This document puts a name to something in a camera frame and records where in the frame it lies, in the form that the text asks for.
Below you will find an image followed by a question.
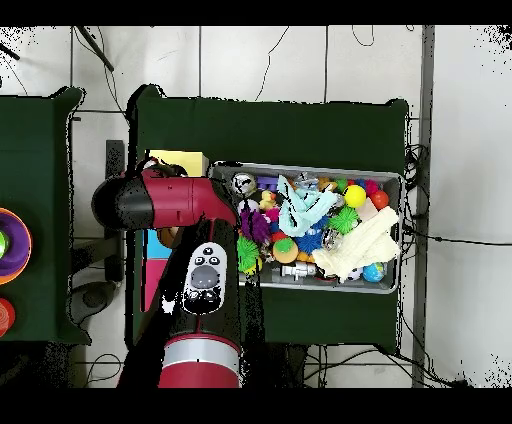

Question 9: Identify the silver mesh bin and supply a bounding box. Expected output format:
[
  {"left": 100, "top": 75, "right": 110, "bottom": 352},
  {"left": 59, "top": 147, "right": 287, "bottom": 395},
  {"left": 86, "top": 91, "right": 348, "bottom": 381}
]
[{"left": 209, "top": 160, "right": 404, "bottom": 295}]

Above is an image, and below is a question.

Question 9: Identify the wooden three-hole box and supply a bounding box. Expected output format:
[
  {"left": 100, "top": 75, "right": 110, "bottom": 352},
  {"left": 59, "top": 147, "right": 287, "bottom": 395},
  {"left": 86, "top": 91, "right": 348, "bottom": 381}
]
[{"left": 139, "top": 149, "right": 210, "bottom": 314}]

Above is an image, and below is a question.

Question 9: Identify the purple spiky toy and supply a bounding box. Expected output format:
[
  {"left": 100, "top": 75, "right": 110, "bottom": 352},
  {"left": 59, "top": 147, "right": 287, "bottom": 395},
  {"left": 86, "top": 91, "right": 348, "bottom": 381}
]
[{"left": 239, "top": 209, "right": 272, "bottom": 244}]

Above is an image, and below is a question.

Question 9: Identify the yellow plush duck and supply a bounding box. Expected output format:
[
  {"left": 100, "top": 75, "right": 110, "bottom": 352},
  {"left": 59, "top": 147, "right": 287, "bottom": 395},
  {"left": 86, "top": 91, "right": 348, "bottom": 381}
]
[{"left": 257, "top": 189, "right": 278, "bottom": 212}]

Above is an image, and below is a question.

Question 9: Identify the mint knitted cloth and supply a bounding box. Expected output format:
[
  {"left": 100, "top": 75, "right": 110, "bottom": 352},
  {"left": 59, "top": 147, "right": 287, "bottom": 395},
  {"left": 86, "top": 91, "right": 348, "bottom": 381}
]
[{"left": 276, "top": 174, "right": 339, "bottom": 238}]

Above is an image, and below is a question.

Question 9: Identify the green spiky ball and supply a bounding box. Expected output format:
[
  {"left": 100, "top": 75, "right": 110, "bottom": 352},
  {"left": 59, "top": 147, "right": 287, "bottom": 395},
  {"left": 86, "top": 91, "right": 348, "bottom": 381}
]
[{"left": 236, "top": 235, "right": 261, "bottom": 275}]

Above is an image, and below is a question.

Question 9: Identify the dark green table cloth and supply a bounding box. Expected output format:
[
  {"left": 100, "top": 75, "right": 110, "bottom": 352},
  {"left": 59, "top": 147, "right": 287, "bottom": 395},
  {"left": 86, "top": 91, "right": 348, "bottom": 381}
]
[{"left": 127, "top": 83, "right": 410, "bottom": 355}]

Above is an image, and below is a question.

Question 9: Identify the yellow ball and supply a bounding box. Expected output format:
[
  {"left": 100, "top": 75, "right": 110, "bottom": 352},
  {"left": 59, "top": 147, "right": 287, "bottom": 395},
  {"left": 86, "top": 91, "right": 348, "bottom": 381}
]
[{"left": 342, "top": 184, "right": 368, "bottom": 209}]

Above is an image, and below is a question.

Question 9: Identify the cream knitted cloth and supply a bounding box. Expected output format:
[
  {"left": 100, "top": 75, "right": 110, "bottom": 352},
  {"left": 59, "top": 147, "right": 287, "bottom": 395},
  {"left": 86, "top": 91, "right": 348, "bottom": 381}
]
[{"left": 311, "top": 205, "right": 402, "bottom": 283}]

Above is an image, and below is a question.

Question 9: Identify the blue globe ball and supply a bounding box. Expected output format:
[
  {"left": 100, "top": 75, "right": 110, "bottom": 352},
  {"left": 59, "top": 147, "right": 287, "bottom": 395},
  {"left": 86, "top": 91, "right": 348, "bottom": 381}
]
[{"left": 362, "top": 261, "right": 387, "bottom": 284}]

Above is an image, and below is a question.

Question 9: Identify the black panel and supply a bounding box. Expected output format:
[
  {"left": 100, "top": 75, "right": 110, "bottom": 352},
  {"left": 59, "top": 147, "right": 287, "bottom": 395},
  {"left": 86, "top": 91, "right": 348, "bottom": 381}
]
[{"left": 104, "top": 139, "right": 126, "bottom": 282}]

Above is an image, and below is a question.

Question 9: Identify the grey stand base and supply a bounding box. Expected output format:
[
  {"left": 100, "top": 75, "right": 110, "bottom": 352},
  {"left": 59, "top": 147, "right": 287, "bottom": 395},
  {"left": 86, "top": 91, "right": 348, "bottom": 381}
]
[{"left": 69, "top": 279, "right": 118, "bottom": 326}]

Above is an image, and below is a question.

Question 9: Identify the dark green side-table cloth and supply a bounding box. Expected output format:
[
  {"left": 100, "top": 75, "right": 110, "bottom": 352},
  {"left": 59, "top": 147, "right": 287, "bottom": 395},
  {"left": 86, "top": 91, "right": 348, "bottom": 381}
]
[{"left": 0, "top": 85, "right": 93, "bottom": 346}]

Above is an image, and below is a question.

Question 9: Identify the long black rod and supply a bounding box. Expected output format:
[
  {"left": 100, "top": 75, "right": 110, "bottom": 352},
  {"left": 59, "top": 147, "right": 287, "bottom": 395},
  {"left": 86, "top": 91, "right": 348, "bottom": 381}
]
[{"left": 75, "top": 25, "right": 116, "bottom": 73}]

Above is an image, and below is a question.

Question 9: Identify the round plastic bowl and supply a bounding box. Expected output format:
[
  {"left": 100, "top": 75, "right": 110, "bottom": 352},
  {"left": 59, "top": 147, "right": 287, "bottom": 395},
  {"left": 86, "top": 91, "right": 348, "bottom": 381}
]
[{"left": 0, "top": 207, "right": 33, "bottom": 286}]

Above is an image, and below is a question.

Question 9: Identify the red round bowl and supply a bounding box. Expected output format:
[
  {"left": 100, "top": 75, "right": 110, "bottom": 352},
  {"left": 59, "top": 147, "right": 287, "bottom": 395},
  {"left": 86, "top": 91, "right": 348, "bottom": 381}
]
[{"left": 0, "top": 297, "right": 17, "bottom": 338}]

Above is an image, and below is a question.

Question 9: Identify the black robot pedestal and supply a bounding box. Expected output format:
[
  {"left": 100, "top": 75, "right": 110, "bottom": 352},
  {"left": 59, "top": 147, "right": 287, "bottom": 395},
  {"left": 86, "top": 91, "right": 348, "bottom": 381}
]
[{"left": 239, "top": 341, "right": 309, "bottom": 388}]

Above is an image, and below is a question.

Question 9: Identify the thin black floor cable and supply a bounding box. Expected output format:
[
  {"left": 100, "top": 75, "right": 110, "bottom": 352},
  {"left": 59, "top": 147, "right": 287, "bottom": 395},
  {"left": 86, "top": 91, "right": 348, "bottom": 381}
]
[{"left": 254, "top": 25, "right": 291, "bottom": 102}]

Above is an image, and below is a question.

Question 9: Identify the black floor cable bundle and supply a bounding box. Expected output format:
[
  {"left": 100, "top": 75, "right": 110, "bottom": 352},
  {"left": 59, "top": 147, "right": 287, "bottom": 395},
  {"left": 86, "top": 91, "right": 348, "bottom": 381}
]
[{"left": 403, "top": 142, "right": 432, "bottom": 193}]

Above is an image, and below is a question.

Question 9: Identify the grey floor cable cover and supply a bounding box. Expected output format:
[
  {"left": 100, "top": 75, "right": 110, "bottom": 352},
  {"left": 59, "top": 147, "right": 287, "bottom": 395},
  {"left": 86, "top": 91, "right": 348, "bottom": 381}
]
[{"left": 411, "top": 25, "right": 436, "bottom": 388}]

